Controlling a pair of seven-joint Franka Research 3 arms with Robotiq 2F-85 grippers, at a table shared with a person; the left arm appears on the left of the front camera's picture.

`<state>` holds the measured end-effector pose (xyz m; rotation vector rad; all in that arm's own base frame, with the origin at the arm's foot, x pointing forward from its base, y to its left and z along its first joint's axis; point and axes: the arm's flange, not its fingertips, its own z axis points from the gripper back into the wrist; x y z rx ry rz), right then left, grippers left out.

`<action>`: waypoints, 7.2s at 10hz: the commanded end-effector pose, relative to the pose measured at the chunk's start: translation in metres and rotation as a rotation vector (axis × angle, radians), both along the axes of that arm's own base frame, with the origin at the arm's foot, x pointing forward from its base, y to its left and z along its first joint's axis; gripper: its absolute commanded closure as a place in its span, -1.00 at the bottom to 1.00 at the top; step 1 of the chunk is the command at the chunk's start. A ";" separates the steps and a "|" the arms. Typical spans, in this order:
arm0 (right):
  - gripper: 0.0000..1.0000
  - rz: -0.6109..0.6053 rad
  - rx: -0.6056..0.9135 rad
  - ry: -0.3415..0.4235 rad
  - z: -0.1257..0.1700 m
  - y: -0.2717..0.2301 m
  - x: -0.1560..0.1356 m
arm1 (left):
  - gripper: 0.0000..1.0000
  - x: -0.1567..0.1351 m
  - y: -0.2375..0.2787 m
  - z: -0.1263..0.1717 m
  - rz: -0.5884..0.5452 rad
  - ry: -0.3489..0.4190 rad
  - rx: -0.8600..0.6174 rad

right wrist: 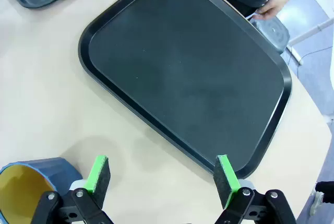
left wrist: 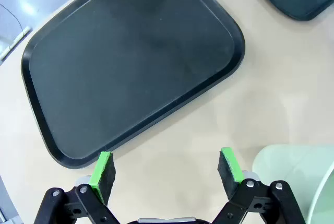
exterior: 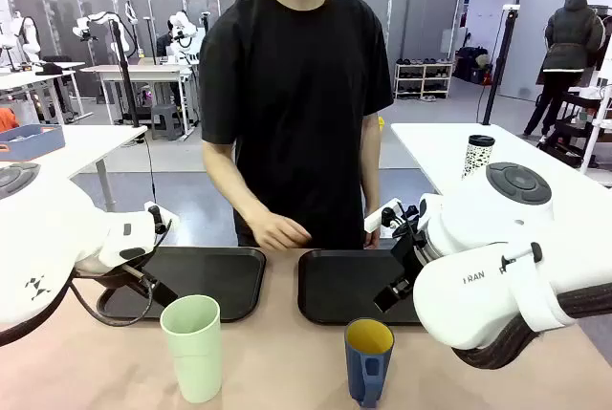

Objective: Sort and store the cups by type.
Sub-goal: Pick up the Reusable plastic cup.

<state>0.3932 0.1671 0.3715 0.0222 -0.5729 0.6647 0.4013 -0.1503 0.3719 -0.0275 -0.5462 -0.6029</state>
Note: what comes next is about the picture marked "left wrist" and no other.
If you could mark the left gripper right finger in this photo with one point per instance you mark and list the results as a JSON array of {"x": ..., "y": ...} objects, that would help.
[{"x": 231, "y": 174}]

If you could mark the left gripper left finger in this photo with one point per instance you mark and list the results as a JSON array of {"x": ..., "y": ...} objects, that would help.
[{"x": 101, "y": 177}]

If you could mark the light green plastic cup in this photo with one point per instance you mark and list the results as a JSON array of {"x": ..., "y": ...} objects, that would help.
[{"x": 289, "y": 177}]

